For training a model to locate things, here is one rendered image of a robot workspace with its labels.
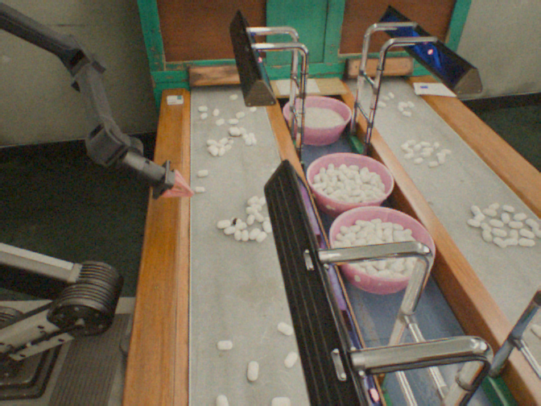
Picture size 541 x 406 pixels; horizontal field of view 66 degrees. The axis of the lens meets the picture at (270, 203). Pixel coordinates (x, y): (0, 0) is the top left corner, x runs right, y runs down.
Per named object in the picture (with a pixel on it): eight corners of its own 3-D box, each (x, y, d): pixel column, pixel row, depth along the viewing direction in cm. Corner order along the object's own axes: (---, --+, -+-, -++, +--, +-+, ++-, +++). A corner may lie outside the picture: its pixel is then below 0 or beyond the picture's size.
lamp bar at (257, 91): (245, 108, 104) (244, 80, 100) (229, 31, 152) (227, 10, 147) (276, 106, 105) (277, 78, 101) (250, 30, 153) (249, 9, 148)
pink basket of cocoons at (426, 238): (340, 310, 101) (345, 285, 95) (315, 235, 122) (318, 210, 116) (443, 298, 104) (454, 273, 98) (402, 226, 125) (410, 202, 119)
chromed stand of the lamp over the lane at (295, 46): (249, 177, 144) (245, 47, 115) (244, 147, 159) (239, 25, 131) (303, 173, 146) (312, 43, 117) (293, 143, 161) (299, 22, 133)
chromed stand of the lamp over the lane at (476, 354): (311, 515, 69) (342, 381, 41) (289, 397, 85) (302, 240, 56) (419, 496, 71) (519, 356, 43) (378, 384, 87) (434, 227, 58)
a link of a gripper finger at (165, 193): (199, 176, 114) (169, 159, 109) (200, 192, 108) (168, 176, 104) (185, 192, 117) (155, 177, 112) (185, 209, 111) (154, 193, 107)
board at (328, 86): (270, 98, 171) (270, 96, 171) (265, 84, 183) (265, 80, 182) (347, 94, 175) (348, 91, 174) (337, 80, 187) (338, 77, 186)
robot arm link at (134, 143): (85, 155, 97) (110, 130, 96) (91, 135, 107) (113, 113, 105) (126, 185, 104) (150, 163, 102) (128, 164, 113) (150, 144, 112)
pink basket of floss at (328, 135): (324, 158, 153) (327, 135, 147) (269, 134, 166) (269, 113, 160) (361, 130, 169) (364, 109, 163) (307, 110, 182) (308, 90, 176)
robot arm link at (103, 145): (65, 72, 123) (90, 47, 121) (82, 84, 127) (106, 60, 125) (81, 159, 96) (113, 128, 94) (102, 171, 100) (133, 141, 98)
